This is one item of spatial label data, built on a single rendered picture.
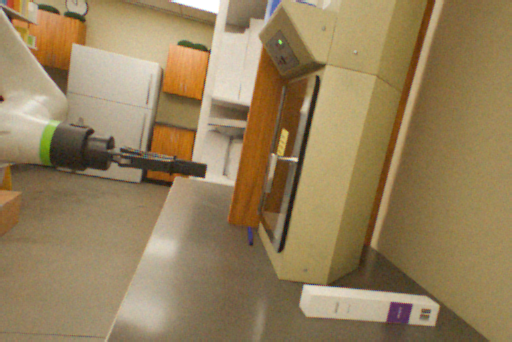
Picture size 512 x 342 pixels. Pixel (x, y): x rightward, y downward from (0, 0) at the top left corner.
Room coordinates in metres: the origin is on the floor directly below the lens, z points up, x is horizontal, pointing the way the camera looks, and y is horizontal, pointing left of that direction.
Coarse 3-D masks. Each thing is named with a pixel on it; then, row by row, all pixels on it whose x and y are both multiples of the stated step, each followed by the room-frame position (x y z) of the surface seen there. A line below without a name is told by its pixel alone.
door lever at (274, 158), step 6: (270, 156) 0.81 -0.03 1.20; (276, 156) 0.81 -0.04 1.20; (282, 156) 0.82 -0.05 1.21; (270, 162) 0.81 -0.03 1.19; (276, 162) 0.81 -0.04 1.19; (288, 162) 0.82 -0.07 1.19; (270, 168) 0.81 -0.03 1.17; (270, 174) 0.81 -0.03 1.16; (270, 180) 0.81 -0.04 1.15; (264, 186) 0.82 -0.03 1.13; (270, 186) 0.81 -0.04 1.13; (270, 192) 0.81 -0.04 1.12
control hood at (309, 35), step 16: (288, 0) 0.76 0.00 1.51; (272, 16) 0.86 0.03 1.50; (288, 16) 0.76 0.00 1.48; (304, 16) 0.76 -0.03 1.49; (320, 16) 0.77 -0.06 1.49; (336, 16) 0.77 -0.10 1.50; (272, 32) 0.92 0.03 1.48; (288, 32) 0.81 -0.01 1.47; (304, 32) 0.76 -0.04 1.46; (320, 32) 0.77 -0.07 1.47; (304, 48) 0.78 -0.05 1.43; (320, 48) 0.77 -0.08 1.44; (304, 64) 0.84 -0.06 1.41; (320, 64) 0.79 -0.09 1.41
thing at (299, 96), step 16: (304, 80) 0.87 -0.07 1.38; (288, 96) 1.00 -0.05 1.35; (304, 96) 0.84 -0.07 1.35; (288, 112) 0.96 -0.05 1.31; (304, 112) 0.81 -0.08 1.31; (288, 128) 0.93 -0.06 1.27; (304, 128) 0.78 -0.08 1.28; (288, 144) 0.89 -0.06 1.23; (304, 144) 0.78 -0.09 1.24; (288, 176) 0.83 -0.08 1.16; (272, 192) 0.95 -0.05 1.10; (288, 192) 0.80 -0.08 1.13; (272, 208) 0.91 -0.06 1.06; (288, 208) 0.78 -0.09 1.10; (272, 224) 0.88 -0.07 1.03; (272, 240) 0.85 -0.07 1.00
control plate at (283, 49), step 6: (276, 36) 0.90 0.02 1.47; (282, 36) 0.86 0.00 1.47; (270, 42) 0.98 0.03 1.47; (276, 42) 0.93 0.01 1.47; (282, 42) 0.89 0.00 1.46; (270, 48) 1.01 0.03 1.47; (276, 48) 0.96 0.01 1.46; (282, 48) 0.92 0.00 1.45; (288, 48) 0.87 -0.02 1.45; (276, 54) 0.99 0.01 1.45; (282, 54) 0.94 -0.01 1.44; (288, 54) 0.90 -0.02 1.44; (294, 54) 0.86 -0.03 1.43; (276, 60) 1.03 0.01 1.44; (282, 60) 0.98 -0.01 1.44; (288, 60) 0.93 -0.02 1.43; (294, 60) 0.88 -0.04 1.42; (282, 66) 1.01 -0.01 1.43; (288, 66) 0.96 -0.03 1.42
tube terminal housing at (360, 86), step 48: (336, 0) 0.81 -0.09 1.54; (384, 0) 0.79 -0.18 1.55; (336, 48) 0.78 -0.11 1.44; (384, 48) 0.80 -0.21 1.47; (336, 96) 0.78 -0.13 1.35; (384, 96) 0.86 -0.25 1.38; (336, 144) 0.78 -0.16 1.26; (384, 144) 0.93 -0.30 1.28; (336, 192) 0.79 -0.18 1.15; (288, 240) 0.77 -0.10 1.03; (336, 240) 0.79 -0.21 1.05
